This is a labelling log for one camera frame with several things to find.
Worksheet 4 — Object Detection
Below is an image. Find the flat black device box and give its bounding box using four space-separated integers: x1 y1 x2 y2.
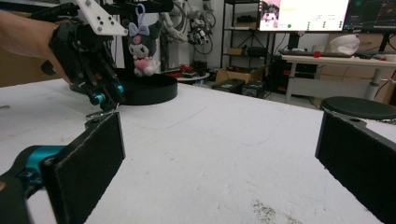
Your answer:
212 77 247 94

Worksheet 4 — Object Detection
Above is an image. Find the white cap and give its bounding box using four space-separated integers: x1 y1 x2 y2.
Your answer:
329 33 361 57

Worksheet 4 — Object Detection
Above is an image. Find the black equipment case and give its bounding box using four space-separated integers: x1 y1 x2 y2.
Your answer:
268 58 292 95

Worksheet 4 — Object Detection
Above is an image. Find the silver carabiner with ring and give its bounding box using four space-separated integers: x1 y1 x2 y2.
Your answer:
85 110 121 121

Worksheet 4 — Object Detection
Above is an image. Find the small plush toy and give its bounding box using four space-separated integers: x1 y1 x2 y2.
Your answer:
126 3 163 78

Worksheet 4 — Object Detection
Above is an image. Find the black shelf rack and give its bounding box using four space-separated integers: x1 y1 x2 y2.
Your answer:
220 0 269 70

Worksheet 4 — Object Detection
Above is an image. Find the black keyboard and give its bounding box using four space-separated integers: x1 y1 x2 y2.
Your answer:
277 49 374 60

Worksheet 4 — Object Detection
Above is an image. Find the black oval tray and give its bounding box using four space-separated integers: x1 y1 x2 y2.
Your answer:
69 68 178 106

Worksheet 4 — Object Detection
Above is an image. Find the bright computer monitor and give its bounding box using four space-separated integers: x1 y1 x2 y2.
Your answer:
258 0 350 33

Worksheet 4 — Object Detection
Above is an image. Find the open cardboard box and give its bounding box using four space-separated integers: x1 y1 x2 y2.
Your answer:
214 64 269 84

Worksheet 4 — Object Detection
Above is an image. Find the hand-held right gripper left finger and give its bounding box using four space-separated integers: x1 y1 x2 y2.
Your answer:
40 111 126 224

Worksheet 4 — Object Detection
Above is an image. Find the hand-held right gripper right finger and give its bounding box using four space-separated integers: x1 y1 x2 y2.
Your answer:
314 111 396 224

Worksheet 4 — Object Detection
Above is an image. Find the brown board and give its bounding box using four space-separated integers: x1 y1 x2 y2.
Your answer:
0 46 64 89

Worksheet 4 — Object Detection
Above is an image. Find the small round table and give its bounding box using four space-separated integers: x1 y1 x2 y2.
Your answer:
173 63 211 86

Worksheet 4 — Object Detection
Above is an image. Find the black computer box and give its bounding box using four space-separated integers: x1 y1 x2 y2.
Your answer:
241 80 269 99

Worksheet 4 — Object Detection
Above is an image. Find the black round stool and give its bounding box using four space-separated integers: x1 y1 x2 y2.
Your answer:
319 95 396 122

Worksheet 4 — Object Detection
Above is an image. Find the light wooden desk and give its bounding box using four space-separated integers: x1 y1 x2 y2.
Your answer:
280 53 396 105

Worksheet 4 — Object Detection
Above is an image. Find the dark computer monitor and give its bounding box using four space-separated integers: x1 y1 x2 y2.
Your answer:
342 0 396 34

